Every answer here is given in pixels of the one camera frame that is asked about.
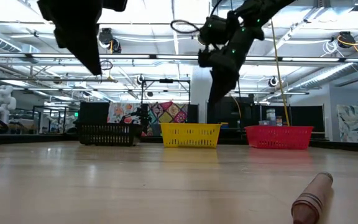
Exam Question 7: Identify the brown crayon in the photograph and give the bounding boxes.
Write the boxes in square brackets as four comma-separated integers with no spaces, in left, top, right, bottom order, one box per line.
[291,171,334,224]

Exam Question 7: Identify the yellow plastic basket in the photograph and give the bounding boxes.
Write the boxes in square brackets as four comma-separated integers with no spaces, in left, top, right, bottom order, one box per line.
[160,123,222,149]

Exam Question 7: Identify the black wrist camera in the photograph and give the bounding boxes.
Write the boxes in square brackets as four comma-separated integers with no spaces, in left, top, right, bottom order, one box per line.
[102,0,129,12]
[197,49,213,68]

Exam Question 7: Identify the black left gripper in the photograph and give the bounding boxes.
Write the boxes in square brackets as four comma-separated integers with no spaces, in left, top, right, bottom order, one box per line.
[37,0,104,75]

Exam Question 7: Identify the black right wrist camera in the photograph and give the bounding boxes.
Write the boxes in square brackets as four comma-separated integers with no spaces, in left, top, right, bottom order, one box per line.
[197,49,213,68]

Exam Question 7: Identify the yellow hanging cable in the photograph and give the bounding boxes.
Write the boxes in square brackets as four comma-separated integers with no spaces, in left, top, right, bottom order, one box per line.
[270,19,291,127]

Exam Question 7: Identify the white pillar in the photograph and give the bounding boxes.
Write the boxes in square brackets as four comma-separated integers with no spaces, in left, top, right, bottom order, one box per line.
[190,65,215,124]

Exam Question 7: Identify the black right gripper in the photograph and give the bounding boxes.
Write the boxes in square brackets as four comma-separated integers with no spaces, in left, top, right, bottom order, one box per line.
[208,52,245,105]

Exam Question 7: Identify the red plastic basket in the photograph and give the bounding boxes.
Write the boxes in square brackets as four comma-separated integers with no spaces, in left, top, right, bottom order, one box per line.
[246,125,314,151]

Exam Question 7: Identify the black right camera cable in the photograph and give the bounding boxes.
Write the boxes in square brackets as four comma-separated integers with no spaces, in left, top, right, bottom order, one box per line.
[170,0,224,35]

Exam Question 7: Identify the stacked plastic containers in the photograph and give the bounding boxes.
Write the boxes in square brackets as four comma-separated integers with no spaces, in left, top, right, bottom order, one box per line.
[265,108,284,127]

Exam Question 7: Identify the floral patterned cloth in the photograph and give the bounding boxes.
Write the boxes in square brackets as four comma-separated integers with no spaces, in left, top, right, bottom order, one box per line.
[106,103,142,126]

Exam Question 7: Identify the patchwork patterned cloth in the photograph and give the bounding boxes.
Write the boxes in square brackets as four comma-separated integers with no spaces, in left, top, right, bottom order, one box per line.
[147,101,189,137]

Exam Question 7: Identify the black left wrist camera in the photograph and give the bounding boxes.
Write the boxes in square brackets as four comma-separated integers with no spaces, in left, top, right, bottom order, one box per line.
[102,0,129,12]

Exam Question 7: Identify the black plastic basket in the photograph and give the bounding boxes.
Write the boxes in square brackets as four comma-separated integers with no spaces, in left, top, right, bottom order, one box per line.
[75,123,142,147]

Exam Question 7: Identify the black frame stand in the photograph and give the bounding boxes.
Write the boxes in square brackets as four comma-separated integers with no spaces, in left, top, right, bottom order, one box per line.
[140,79,191,138]

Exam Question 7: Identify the black partition panel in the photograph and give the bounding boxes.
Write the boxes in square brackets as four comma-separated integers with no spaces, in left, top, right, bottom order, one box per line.
[261,105,325,133]
[79,101,110,125]
[206,96,262,129]

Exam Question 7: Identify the leaf patterned cloth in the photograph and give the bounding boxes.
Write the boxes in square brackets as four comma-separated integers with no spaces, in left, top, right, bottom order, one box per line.
[336,102,358,144]

